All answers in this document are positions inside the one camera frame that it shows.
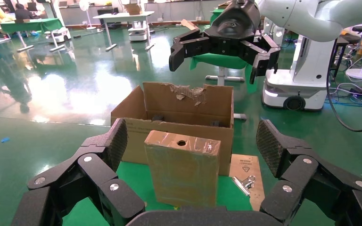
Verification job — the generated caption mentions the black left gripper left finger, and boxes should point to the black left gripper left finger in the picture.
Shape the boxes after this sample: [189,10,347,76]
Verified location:
[10,118,146,226]

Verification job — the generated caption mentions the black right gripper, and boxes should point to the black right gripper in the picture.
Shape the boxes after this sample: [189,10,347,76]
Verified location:
[168,0,281,85]

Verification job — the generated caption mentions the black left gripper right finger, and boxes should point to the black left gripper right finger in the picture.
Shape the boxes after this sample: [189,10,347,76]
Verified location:
[255,119,362,226]

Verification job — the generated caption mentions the small taped cardboard box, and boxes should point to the small taped cardboard box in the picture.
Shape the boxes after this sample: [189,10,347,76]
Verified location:
[144,130,222,208]

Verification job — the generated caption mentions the tan cardboard strip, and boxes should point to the tan cardboard strip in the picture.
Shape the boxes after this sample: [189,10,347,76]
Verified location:
[181,19,200,32]

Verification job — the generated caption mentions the large open cardboard carton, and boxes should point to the large open cardboard carton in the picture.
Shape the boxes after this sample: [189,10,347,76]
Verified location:
[110,82,235,177]

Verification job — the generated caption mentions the brown printed cardboard sheet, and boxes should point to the brown printed cardboard sheet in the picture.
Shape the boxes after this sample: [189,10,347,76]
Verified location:
[229,153,265,212]

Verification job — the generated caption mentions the green cloth covered table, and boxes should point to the green cloth covered table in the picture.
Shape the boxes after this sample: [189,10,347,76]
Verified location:
[189,8,258,94]
[0,17,66,53]

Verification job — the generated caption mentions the silver binder clip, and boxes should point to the silver binder clip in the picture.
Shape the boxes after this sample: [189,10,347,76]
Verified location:
[232,175,257,197]

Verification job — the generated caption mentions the white wheeled robot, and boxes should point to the white wheeled robot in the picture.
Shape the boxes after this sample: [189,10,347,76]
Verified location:
[261,17,337,112]
[43,0,73,44]
[127,21,149,42]

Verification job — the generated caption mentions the white office table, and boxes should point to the white office table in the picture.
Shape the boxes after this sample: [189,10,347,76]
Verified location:
[92,11,156,52]

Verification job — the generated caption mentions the black round stool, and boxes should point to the black round stool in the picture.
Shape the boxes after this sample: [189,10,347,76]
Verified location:
[330,32,362,79]
[345,25,362,65]

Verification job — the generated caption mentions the seated person in black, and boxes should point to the seated person in black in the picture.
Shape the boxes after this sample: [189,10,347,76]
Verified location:
[14,3,35,21]

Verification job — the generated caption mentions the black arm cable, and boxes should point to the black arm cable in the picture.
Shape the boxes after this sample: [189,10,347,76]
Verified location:
[325,40,362,133]

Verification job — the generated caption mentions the tangled floor cables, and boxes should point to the tangled floor cables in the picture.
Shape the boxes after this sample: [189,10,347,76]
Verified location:
[327,81,362,117]

